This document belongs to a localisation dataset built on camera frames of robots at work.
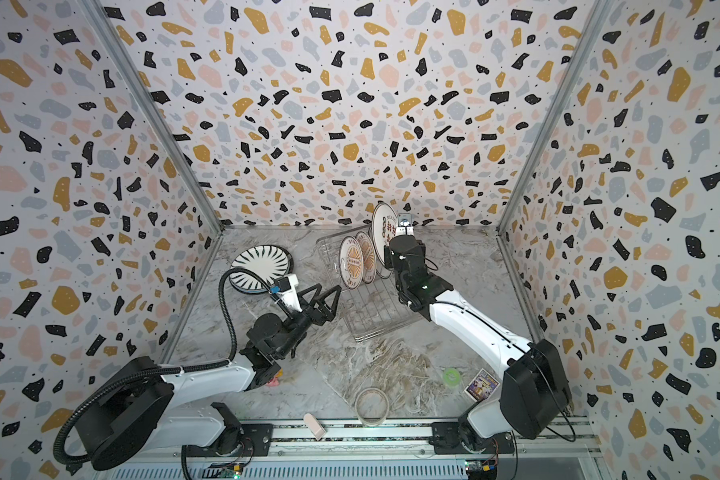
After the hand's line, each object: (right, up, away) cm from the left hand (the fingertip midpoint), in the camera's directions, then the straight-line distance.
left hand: (331, 284), depth 75 cm
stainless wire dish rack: (+9, -11, +23) cm, 27 cm away
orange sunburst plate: (+9, +7, +23) cm, 25 cm away
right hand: (+17, +14, +4) cm, 22 cm away
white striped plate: (-28, +5, +34) cm, 44 cm away
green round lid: (+33, -27, +11) cm, 44 cm away
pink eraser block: (-3, -36, -1) cm, 36 cm away
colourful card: (+40, -29, +7) cm, 50 cm away
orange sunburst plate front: (+3, +5, +27) cm, 27 cm away
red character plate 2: (+12, +10, +19) cm, 25 cm away
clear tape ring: (+10, -33, +5) cm, 35 cm away
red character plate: (+14, +16, +14) cm, 25 cm away
